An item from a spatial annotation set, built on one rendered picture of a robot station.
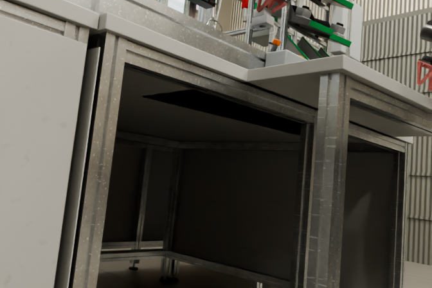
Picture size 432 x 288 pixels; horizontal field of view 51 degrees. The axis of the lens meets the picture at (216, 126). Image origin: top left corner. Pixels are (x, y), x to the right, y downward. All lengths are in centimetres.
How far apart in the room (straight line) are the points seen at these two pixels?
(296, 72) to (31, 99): 53
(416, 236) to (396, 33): 229
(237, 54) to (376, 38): 473
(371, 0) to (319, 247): 534
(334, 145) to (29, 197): 56
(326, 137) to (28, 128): 55
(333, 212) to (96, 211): 44
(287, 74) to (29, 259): 61
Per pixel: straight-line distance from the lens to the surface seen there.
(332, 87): 95
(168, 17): 104
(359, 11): 357
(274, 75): 102
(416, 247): 530
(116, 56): 84
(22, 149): 75
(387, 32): 581
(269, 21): 155
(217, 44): 113
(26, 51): 77
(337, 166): 93
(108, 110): 82
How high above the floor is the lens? 58
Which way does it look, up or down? 8 degrees up
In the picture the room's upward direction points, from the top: 6 degrees clockwise
